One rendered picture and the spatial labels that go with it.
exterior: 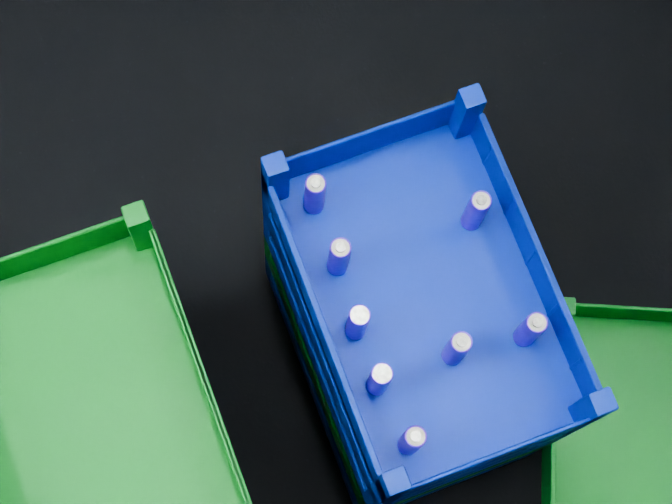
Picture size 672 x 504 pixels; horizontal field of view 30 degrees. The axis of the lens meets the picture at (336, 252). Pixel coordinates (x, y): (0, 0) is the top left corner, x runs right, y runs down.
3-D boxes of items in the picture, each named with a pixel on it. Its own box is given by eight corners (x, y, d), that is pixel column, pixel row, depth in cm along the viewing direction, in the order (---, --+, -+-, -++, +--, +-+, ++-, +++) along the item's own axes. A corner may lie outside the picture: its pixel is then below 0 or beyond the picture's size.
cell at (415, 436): (394, 438, 107) (401, 429, 101) (414, 430, 107) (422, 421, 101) (402, 458, 107) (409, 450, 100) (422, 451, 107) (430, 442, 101)
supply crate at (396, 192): (260, 186, 113) (258, 156, 105) (466, 114, 115) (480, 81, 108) (380, 503, 106) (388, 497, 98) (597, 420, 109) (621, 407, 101)
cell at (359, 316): (366, 300, 103) (361, 317, 110) (345, 308, 103) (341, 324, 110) (374, 321, 103) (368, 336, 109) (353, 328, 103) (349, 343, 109)
